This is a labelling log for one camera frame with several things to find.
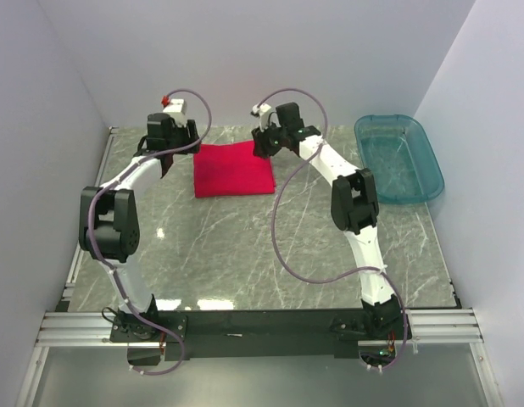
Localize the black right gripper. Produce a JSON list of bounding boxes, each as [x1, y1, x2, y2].
[[252, 120, 287, 160]]

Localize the red t shirt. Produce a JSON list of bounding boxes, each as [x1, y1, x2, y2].
[[193, 141, 276, 198]]

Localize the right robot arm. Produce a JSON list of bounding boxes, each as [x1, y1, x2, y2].
[[251, 103, 407, 338]]

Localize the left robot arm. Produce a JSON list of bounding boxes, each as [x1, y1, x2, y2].
[[79, 113, 201, 341]]

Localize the teal plastic bin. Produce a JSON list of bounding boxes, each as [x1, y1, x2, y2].
[[354, 114, 445, 205]]

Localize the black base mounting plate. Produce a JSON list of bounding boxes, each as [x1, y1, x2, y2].
[[109, 309, 414, 361]]

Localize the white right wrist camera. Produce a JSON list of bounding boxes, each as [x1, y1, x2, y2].
[[250, 103, 275, 131]]

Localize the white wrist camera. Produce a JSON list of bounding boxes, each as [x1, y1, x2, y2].
[[161, 96, 187, 127], [250, 103, 275, 131]]

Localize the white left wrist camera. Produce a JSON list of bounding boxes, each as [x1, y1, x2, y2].
[[161, 96, 187, 127]]

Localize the aluminium frame rail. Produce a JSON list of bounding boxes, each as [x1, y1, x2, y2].
[[35, 309, 483, 348]]

